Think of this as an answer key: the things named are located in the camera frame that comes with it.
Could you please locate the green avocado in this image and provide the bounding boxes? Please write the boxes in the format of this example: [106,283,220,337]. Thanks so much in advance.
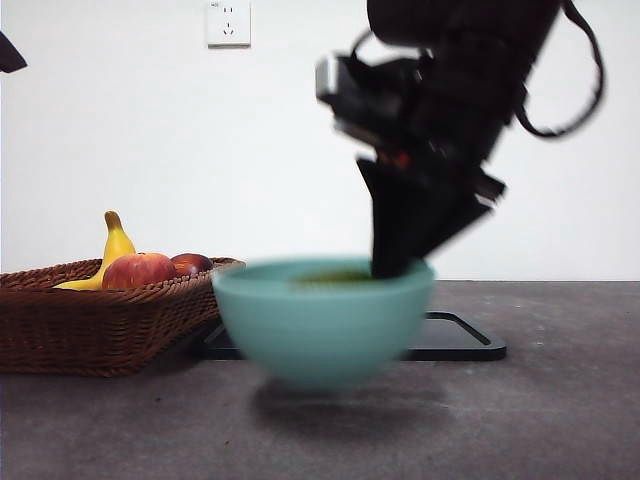
[292,268,374,284]

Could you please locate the teal ceramic bowl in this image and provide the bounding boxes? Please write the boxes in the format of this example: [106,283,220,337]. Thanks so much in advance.
[210,257,437,394]

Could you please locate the dark teal rectangular tray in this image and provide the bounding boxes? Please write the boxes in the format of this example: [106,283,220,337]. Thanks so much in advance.
[202,310,508,362]

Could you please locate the dark red plum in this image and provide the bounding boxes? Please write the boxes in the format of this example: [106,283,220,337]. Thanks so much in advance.
[170,253,215,279]

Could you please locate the yellow banana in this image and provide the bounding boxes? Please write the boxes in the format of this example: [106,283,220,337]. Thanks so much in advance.
[52,210,137,292]

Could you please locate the red yellow apple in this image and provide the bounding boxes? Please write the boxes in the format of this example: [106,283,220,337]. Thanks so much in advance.
[101,252,177,290]

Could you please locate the brown wicker basket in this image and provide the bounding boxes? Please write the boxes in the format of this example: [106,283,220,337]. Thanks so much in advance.
[0,257,247,379]

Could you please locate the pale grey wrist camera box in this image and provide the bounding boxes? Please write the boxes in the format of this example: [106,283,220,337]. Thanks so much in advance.
[314,54,361,109]

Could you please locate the white wall socket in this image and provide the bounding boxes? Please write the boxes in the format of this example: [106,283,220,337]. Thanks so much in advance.
[207,0,252,50]

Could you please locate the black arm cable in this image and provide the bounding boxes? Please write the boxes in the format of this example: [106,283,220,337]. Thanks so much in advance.
[512,0,606,140]

